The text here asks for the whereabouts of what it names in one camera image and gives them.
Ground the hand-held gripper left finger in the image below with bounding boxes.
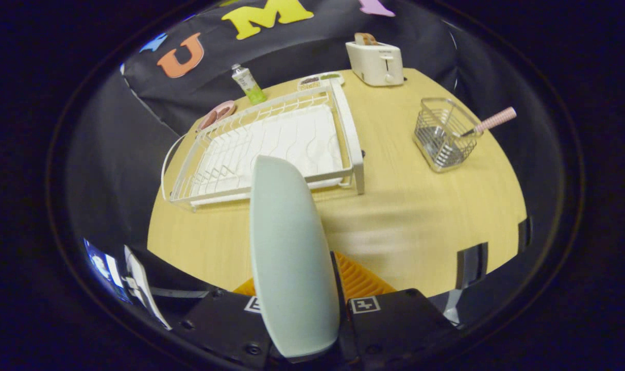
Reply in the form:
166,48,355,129
174,277,274,371

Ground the metal wire basket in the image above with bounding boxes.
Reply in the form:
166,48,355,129
413,97,483,173

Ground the white drip tray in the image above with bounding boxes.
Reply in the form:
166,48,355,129
189,103,345,208

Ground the pale green plate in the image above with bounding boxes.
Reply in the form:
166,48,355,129
249,155,341,359

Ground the white toaster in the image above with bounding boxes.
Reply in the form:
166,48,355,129
345,40,406,87

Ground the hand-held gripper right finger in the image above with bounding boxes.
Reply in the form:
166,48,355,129
329,250,465,370

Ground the green drink bottle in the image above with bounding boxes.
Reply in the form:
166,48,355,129
231,63,267,106

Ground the pink checked handle spoon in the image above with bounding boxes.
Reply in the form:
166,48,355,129
459,107,517,139

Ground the chrome metal leg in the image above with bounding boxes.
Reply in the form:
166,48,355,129
455,242,489,289

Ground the white wire dish rack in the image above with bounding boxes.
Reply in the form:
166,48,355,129
161,80,365,212

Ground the white device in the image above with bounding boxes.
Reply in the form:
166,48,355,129
123,245,173,330

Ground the grey cable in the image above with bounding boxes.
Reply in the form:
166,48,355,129
148,286,211,299

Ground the black backdrop cloth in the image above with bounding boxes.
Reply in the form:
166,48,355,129
65,0,565,268

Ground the white divided snack tray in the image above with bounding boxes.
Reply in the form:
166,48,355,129
297,72,345,92

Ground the glowing monitor screen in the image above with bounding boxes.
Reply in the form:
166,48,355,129
83,238,132,305

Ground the pink plate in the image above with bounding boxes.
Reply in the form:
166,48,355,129
196,100,237,132

